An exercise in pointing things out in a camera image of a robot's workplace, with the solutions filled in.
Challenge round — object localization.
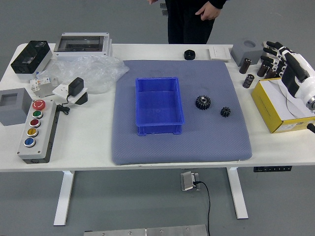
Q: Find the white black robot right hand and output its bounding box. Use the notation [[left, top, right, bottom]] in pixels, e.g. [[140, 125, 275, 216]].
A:
[[260, 41, 315, 102]]

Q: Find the grey block with square hole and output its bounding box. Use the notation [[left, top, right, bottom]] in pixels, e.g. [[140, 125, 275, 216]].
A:
[[0, 88, 34, 126]]

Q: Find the black power adapter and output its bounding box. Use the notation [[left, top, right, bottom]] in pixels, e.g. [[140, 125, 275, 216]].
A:
[[68, 77, 85, 97]]

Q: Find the person's left hand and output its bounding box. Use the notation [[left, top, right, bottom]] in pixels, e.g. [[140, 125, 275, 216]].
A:
[[195, 1, 221, 22]]

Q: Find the black table height control panel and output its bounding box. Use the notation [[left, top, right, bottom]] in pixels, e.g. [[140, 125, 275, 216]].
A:
[[253, 166, 293, 173]]

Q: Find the grey-blue padded mat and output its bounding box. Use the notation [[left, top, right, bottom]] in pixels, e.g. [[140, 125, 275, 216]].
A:
[[110, 59, 253, 166]]

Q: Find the big black gear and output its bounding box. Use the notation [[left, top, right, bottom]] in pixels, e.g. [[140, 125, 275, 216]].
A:
[[195, 95, 213, 111]]

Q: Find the yellow and white cardboard box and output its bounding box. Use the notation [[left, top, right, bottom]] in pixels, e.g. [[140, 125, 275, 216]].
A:
[[251, 78, 315, 134]]

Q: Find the white wall switch panel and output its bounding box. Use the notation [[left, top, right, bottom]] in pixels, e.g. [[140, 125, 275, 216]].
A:
[[208, 46, 231, 61]]

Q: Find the person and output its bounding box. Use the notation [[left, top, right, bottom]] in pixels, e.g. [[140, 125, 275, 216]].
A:
[[163, 0, 229, 45]]

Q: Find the white box with black lid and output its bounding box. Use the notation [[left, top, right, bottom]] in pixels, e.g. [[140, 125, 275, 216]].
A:
[[10, 40, 53, 81]]

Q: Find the silver floor socket box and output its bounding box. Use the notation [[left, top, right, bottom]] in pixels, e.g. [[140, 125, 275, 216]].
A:
[[180, 171, 201, 192]]

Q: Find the grey block with round hole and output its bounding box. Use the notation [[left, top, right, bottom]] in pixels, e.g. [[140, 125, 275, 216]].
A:
[[230, 39, 265, 67]]

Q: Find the white circuit breaker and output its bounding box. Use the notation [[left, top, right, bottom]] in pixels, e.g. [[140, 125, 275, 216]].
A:
[[29, 76, 60, 98]]

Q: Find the grey five-button control box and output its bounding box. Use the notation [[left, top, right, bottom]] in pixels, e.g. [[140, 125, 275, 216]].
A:
[[16, 99, 60, 164]]

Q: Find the grey metal plate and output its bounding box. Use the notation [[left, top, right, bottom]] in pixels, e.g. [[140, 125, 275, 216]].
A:
[[83, 224, 209, 236]]

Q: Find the clear plastic bag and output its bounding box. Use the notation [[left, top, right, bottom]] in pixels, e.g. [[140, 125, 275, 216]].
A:
[[36, 54, 130, 94]]

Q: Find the black floor cable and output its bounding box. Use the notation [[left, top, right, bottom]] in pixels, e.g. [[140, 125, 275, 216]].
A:
[[193, 181, 212, 236]]

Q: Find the white socket on black base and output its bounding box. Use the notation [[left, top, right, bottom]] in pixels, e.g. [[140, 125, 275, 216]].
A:
[[52, 83, 89, 106]]

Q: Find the small black gear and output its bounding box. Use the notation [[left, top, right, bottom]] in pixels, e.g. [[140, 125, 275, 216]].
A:
[[220, 106, 234, 118]]

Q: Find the white table leg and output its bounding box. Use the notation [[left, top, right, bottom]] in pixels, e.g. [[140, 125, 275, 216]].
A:
[[53, 170, 75, 226], [226, 167, 249, 220]]

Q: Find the black hex nut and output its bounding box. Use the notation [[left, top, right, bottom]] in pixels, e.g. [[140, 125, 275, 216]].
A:
[[184, 49, 197, 61]]

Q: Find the dark brown cylindrical capacitor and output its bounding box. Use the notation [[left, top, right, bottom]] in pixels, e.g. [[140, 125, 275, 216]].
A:
[[239, 58, 252, 74], [265, 67, 278, 79], [243, 73, 255, 89], [257, 62, 269, 77]]

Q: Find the blue plastic box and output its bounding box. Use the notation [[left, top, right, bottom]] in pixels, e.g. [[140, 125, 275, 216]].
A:
[[134, 76, 186, 137]]

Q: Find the black adapter cord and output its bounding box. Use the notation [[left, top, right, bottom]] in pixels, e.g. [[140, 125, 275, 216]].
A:
[[56, 94, 72, 116]]

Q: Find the white enclosure with clear lid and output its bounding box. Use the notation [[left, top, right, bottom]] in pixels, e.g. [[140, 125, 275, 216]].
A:
[[53, 31, 113, 62]]

